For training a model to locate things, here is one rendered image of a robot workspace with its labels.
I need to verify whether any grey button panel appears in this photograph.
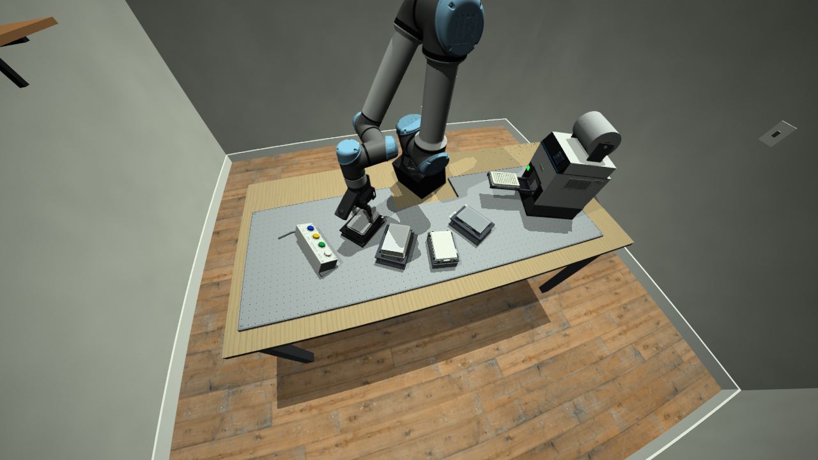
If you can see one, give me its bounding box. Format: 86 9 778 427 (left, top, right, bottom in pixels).
278 223 341 277

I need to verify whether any white horizontal roll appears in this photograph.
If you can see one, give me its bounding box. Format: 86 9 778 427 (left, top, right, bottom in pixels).
573 111 621 156

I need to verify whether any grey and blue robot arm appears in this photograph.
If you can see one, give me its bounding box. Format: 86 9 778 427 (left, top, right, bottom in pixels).
336 0 484 188

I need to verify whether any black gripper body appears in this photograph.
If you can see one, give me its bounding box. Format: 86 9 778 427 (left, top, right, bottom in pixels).
347 174 376 209

